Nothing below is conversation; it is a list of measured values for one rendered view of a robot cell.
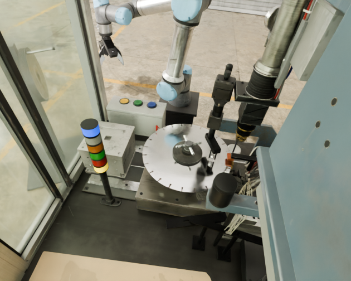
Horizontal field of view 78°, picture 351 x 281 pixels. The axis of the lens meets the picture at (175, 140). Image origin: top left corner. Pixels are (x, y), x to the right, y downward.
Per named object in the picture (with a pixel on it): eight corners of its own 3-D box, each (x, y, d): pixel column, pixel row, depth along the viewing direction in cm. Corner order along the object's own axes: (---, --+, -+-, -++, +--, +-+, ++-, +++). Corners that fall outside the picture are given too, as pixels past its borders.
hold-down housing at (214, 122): (204, 129, 72) (216, 73, 58) (206, 120, 75) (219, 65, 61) (220, 133, 71) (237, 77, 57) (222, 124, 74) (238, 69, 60)
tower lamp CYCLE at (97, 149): (85, 152, 63) (82, 145, 61) (91, 141, 66) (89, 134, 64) (100, 154, 62) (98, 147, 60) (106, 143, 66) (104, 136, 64)
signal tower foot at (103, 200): (98, 203, 86) (97, 200, 84) (102, 195, 88) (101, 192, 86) (120, 207, 85) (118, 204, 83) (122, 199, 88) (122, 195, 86)
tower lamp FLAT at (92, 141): (82, 144, 60) (79, 136, 58) (89, 133, 64) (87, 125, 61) (98, 146, 60) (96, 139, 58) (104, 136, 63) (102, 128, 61)
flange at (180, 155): (166, 150, 81) (166, 146, 79) (188, 138, 86) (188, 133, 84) (186, 170, 75) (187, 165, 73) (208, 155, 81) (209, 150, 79)
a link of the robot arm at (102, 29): (113, 24, 112) (97, 25, 109) (115, 33, 115) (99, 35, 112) (108, 19, 116) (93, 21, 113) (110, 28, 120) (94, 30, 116)
